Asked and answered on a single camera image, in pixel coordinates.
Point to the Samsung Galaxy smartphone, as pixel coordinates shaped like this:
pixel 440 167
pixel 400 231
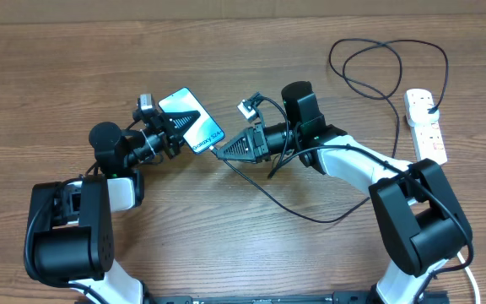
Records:
pixel 205 132

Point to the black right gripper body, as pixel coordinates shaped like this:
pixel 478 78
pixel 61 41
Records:
pixel 263 151

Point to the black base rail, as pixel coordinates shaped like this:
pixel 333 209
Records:
pixel 268 299

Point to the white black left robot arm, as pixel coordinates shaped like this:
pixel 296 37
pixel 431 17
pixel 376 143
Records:
pixel 69 241

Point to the white charger plug adapter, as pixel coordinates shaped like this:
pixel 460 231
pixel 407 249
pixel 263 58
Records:
pixel 419 115

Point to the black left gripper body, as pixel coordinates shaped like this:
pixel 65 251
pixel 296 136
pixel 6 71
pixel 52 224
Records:
pixel 168 140

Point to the white power strip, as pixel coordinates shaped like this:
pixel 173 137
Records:
pixel 427 139

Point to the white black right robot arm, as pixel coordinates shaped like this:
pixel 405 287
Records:
pixel 422 224

